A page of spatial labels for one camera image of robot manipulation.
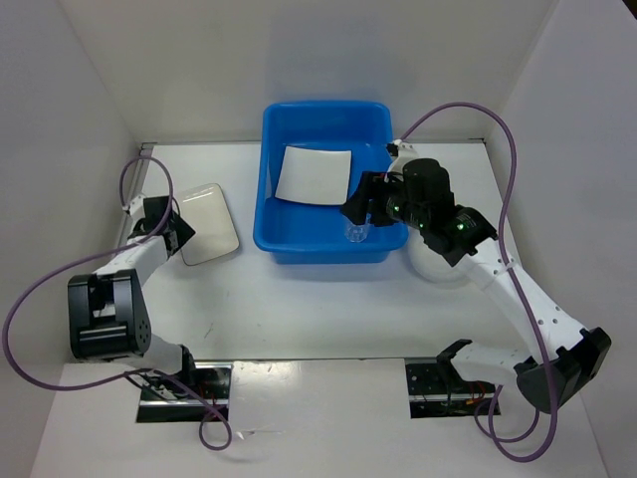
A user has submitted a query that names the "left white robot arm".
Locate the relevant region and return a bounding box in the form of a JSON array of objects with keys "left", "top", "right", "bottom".
[{"left": 68, "top": 195, "right": 199, "bottom": 398}]

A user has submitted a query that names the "large square white plate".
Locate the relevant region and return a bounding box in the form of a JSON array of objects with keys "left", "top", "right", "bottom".
[{"left": 275, "top": 146, "right": 352, "bottom": 206}]

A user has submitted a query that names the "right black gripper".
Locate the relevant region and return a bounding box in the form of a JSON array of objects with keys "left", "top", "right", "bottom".
[{"left": 338, "top": 170, "right": 427, "bottom": 230}]

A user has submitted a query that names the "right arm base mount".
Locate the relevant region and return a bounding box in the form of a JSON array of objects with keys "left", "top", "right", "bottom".
[{"left": 404, "top": 358, "right": 496, "bottom": 419}]

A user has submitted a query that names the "purple cable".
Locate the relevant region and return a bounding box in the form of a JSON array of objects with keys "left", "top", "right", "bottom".
[
  {"left": 387, "top": 102, "right": 559, "bottom": 460},
  {"left": 2, "top": 156, "right": 234, "bottom": 452}
]

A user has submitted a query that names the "clear plastic cup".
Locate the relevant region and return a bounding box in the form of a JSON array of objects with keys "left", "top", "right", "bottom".
[{"left": 344, "top": 218, "right": 371, "bottom": 243}]

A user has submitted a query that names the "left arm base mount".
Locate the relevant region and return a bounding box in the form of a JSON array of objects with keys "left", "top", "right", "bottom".
[{"left": 134, "top": 360, "right": 233, "bottom": 423}]

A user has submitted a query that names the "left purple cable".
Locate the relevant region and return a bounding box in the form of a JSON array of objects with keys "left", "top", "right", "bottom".
[{"left": 2, "top": 156, "right": 234, "bottom": 452}]

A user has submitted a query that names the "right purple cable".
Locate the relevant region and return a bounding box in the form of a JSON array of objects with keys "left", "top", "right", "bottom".
[{"left": 387, "top": 102, "right": 559, "bottom": 460}]

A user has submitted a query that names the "white round bowl plate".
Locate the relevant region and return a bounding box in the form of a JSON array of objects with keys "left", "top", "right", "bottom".
[{"left": 406, "top": 232, "right": 469, "bottom": 288}]

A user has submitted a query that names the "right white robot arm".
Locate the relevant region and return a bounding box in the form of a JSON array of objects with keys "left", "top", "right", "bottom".
[{"left": 340, "top": 158, "right": 612, "bottom": 414}]

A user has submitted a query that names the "small rectangular white plate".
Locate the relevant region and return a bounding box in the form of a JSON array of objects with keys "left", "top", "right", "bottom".
[{"left": 176, "top": 183, "right": 240, "bottom": 266}]

